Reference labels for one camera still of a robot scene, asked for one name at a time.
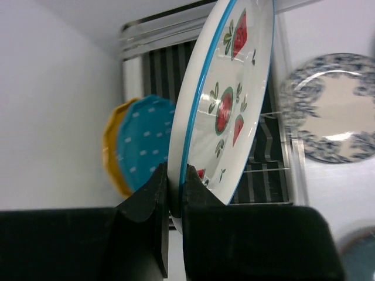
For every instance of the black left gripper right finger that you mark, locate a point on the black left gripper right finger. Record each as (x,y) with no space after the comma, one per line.
(254,242)

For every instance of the white watermelon plate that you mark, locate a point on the white watermelon plate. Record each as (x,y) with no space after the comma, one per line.
(220,100)

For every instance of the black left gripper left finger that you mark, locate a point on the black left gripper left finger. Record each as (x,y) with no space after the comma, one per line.
(137,248)

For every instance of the yellow plate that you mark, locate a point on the yellow plate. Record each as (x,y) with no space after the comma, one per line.
(109,145)

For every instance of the metal wire dish rack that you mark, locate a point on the metal wire dish rack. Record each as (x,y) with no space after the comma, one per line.
(165,29)

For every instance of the blue floral rim plate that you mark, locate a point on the blue floral rim plate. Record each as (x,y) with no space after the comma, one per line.
(328,103)

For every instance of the blue polka dot plate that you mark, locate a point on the blue polka dot plate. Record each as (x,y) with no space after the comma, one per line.
(143,139)

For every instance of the black drip tray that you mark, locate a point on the black drip tray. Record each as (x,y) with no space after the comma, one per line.
(264,179)

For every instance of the dark teal blossom plate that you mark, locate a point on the dark teal blossom plate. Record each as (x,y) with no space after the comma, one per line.
(356,249)

